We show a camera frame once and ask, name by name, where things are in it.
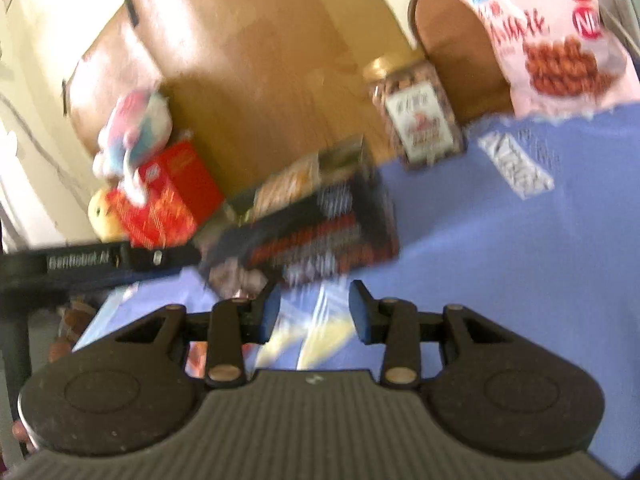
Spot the black wall cable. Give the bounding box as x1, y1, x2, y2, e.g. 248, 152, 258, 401
0, 95, 86, 206

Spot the red gift box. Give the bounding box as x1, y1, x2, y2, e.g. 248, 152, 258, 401
107, 140, 226, 251

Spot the wooden stool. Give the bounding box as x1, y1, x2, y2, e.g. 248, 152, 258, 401
47, 300, 101, 361

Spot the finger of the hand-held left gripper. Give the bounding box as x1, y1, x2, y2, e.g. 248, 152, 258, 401
127, 241, 203, 276

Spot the person's left hand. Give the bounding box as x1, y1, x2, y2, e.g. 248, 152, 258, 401
10, 420, 37, 456

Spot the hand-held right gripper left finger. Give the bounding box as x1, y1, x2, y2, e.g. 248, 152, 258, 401
75, 280, 283, 388

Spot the brown chair back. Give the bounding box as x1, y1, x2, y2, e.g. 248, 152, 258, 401
407, 0, 516, 126

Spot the wooden headboard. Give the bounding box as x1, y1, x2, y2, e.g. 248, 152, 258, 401
62, 0, 426, 201

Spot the white pink blue plush toy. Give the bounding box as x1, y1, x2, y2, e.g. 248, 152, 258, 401
92, 87, 173, 206

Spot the yellow plush duck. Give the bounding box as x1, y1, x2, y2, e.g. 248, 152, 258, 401
87, 187, 128, 241

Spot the blue blanket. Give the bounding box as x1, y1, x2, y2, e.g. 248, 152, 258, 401
72, 105, 640, 478

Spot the clear nut jar gold lid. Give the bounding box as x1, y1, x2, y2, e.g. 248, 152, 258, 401
362, 57, 468, 171

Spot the white striped packet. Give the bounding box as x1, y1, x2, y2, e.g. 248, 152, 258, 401
477, 132, 556, 201

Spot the black cardboard box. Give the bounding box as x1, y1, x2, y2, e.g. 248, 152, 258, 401
192, 135, 401, 298

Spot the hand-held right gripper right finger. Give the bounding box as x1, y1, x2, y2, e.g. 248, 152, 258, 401
348, 280, 551, 386

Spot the grey cloth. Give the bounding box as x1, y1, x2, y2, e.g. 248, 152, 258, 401
597, 0, 640, 76

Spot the pink snack bag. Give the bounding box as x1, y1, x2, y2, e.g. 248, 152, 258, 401
442, 0, 633, 121

